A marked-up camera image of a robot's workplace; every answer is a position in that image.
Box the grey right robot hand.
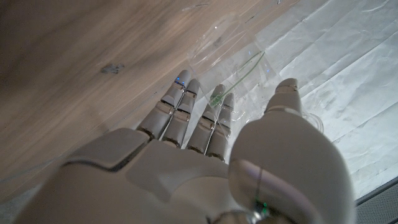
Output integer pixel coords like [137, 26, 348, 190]
[12, 68, 357, 224]

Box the clear plastic cup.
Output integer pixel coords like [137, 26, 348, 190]
[186, 14, 324, 134]

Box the white backdrop cloth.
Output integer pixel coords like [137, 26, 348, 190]
[183, 0, 398, 202]

